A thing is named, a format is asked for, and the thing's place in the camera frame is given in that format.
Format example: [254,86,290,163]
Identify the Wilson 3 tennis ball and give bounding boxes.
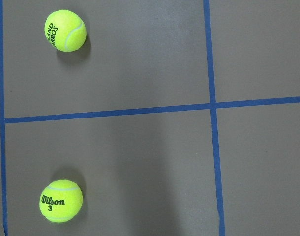
[39,179,83,223]

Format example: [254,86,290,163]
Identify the Roland Garros tennis ball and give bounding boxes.
[44,9,87,52]

